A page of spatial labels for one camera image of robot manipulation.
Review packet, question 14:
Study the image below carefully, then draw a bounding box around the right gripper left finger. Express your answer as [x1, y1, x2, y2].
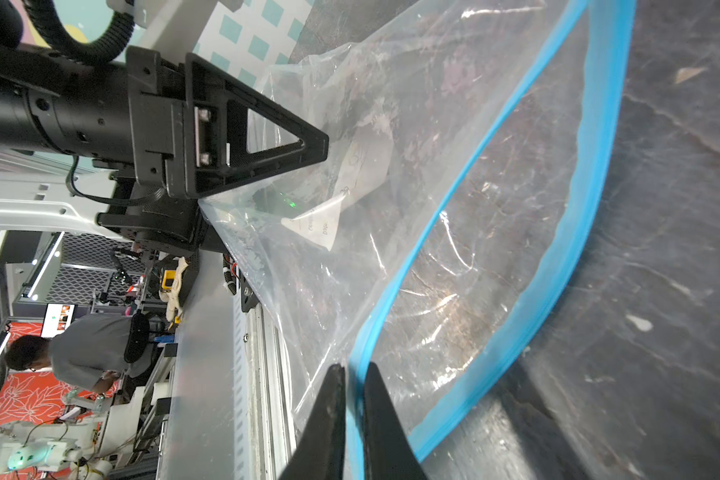
[279, 364, 346, 480]

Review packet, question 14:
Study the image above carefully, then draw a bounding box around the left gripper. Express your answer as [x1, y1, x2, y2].
[96, 47, 329, 246]

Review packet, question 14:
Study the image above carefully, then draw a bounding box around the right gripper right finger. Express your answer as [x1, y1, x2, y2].
[362, 362, 427, 480]

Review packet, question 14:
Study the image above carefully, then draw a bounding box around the clear zip top bag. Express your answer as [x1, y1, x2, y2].
[202, 1, 636, 479]

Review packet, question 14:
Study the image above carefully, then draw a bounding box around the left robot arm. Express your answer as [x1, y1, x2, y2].
[0, 1, 329, 256]

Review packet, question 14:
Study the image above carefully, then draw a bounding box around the person in grey shirt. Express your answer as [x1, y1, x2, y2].
[5, 314, 155, 394]

